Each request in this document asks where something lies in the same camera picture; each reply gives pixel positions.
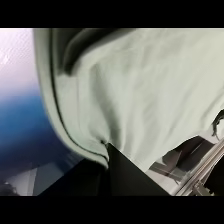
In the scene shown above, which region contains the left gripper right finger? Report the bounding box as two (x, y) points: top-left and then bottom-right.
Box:
(105, 142), (170, 197)

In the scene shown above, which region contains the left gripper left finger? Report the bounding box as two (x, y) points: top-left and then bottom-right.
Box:
(38, 157), (111, 197)

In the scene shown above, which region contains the pale green shirt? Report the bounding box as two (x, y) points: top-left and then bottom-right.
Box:
(32, 28), (224, 173)

